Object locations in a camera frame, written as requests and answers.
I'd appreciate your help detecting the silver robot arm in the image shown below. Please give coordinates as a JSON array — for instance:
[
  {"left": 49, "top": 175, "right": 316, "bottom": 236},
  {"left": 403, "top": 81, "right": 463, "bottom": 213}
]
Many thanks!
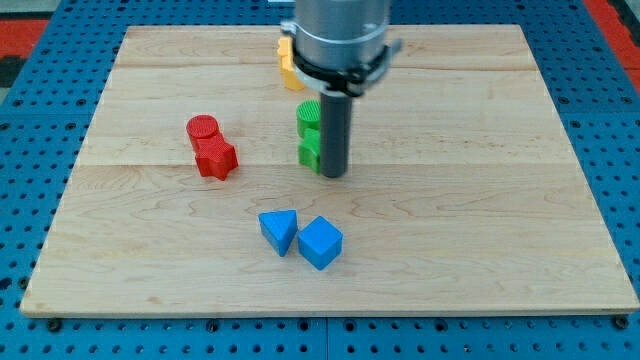
[{"left": 281, "top": 0, "right": 403, "bottom": 97}]

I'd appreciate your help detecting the green star block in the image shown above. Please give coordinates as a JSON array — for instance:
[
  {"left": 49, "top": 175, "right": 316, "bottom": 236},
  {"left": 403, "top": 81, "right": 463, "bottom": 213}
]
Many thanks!
[{"left": 298, "top": 128, "right": 320, "bottom": 174}]

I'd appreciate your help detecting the green circle block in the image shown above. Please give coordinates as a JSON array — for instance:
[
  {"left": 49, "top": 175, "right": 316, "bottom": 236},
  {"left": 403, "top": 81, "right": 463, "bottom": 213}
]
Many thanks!
[{"left": 296, "top": 100, "right": 320, "bottom": 137}]

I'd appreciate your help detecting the red star block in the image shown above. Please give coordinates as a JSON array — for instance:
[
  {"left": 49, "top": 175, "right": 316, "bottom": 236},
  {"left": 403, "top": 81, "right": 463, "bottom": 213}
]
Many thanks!
[{"left": 195, "top": 135, "right": 238, "bottom": 181}]

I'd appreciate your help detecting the red circle block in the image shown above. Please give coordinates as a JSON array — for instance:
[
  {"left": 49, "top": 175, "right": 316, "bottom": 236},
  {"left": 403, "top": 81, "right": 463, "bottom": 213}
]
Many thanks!
[{"left": 186, "top": 114, "right": 219, "bottom": 152}]

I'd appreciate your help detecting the blue triangle block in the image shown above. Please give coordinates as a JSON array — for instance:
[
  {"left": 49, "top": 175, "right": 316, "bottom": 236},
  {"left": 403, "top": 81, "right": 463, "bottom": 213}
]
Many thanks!
[{"left": 258, "top": 209, "right": 298, "bottom": 257}]

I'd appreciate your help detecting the blue cube block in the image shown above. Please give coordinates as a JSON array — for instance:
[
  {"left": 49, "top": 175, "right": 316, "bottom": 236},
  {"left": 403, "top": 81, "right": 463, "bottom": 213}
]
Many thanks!
[{"left": 298, "top": 216, "right": 343, "bottom": 271}]

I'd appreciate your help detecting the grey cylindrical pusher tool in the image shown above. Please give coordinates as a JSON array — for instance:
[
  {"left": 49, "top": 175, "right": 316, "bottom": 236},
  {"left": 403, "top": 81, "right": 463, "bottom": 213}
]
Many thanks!
[{"left": 320, "top": 93, "right": 352, "bottom": 178}]

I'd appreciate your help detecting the wooden board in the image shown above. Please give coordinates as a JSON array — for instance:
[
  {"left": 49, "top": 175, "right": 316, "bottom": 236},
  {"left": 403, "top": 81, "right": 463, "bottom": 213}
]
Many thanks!
[{"left": 20, "top": 25, "right": 639, "bottom": 318}]

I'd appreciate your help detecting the yellow block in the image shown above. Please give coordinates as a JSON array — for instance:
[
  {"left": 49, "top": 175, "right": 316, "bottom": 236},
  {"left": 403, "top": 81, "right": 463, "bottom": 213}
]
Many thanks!
[{"left": 276, "top": 36, "right": 305, "bottom": 91}]

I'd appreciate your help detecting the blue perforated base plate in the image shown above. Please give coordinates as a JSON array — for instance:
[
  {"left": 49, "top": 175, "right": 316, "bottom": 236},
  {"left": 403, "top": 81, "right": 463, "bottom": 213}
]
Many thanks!
[{"left": 1, "top": 0, "right": 639, "bottom": 359}]

